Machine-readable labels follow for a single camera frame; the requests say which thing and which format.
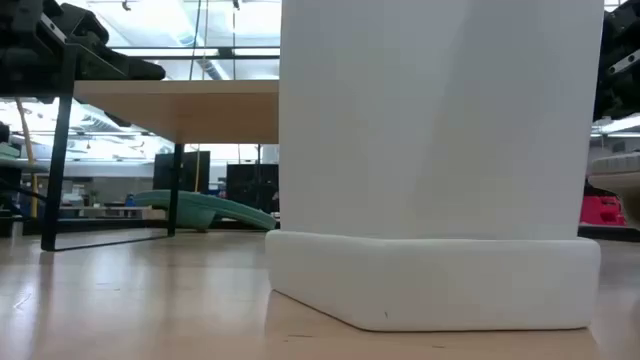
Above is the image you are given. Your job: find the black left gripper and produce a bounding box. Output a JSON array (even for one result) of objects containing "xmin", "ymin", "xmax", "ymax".
[{"xmin": 0, "ymin": 0, "xmax": 167, "ymax": 100}]

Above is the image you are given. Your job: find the grey slide sandal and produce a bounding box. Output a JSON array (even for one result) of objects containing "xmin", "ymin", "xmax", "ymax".
[{"xmin": 587, "ymin": 151, "xmax": 640, "ymax": 229}]

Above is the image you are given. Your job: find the green slide sandal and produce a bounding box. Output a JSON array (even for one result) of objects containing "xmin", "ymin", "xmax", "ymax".
[{"xmin": 132, "ymin": 188, "xmax": 278, "ymax": 232}]

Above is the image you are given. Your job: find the black background panel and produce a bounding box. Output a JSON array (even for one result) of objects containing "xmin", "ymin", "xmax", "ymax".
[
  {"xmin": 152, "ymin": 149, "xmax": 212, "ymax": 195},
  {"xmin": 225, "ymin": 163, "xmax": 280, "ymax": 215}
]

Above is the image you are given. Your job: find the red framed cart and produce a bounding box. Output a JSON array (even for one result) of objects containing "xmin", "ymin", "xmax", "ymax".
[{"xmin": 579, "ymin": 193, "xmax": 627, "ymax": 227}]

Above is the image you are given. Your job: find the white hexagonal plant pot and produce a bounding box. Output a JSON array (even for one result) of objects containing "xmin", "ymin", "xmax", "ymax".
[{"xmin": 264, "ymin": 0, "xmax": 605, "ymax": 333}]

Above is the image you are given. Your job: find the wooden shelf with black frame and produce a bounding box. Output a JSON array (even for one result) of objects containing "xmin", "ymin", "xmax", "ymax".
[{"xmin": 40, "ymin": 43, "xmax": 280, "ymax": 253}]

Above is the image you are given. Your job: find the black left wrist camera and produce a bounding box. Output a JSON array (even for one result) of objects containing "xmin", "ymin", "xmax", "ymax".
[{"xmin": 58, "ymin": 2, "xmax": 110, "ymax": 46}]

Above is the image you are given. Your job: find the black aluminium table frame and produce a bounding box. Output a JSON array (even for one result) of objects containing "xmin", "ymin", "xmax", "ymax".
[{"xmin": 0, "ymin": 214, "xmax": 640, "ymax": 242}]

